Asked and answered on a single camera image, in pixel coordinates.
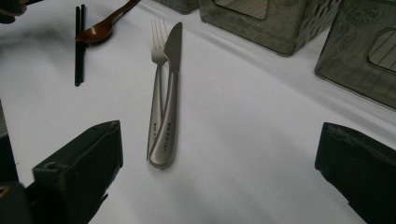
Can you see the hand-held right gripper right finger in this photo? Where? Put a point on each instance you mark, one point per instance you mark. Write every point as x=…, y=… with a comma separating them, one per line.
x=361, y=168

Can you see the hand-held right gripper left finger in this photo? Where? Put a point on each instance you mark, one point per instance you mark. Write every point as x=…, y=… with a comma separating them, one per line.
x=77, y=174

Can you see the black chopstick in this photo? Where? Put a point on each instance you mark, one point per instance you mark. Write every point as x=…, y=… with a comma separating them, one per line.
x=77, y=65
x=82, y=62

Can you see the brown wooden spoon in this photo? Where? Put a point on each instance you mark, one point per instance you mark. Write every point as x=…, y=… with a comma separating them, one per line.
x=96, y=32

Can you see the steel knife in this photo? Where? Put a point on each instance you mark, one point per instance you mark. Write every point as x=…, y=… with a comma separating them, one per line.
x=172, y=49

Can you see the grey translucent plastic basket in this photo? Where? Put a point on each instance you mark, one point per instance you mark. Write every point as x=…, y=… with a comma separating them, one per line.
x=180, y=6
x=280, y=31
x=348, y=62

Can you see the steel fork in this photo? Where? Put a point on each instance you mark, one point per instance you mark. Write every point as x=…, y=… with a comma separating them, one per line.
x=155, y=115

